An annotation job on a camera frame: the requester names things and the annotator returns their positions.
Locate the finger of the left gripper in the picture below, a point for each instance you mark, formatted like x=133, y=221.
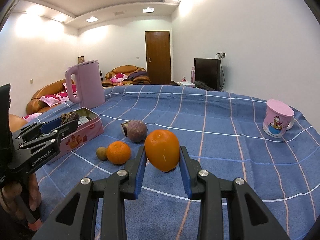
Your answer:
x=36, y=129
x=54, y=136

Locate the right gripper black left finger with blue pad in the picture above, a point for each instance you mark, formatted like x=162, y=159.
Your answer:
x=75, y=217

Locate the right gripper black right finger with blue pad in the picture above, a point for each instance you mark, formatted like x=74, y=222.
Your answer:
x=248, y=216

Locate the dark brown dried fruit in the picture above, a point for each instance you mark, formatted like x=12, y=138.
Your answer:
x=70, y=116

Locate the large orange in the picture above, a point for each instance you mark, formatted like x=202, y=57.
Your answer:
x=162, y=149

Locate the person's hand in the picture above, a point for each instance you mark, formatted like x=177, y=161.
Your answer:
x=11, y=192

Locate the orange leather sofa left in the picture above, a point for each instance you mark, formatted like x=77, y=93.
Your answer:
x=48, y=97

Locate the orange leather sofa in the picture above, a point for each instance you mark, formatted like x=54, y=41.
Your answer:
x=137, y=76
x=48, y=97

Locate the small tangerine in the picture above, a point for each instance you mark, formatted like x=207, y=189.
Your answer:
x=118, y=152

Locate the pink tin box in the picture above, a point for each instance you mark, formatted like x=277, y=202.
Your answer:
x=89, y=126

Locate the small brown kiwi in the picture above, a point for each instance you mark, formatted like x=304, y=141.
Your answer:
x=101, y=153

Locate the pink electric kettle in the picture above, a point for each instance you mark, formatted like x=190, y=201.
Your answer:
x=84, y=85

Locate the pink floral cushion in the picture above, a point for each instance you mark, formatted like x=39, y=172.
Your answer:
x=118, y=78

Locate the pink cartoon mug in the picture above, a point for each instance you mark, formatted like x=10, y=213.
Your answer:
x=277, y=119

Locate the orange leather sofa far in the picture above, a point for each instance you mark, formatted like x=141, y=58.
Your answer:
x=137, y=76

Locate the black television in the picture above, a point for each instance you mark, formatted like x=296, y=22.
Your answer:
x=207, y=74

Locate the brown wooden door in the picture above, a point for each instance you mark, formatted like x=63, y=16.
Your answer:
x=158, y=56

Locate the white wall socket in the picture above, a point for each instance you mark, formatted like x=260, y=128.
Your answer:
x=221, y=55

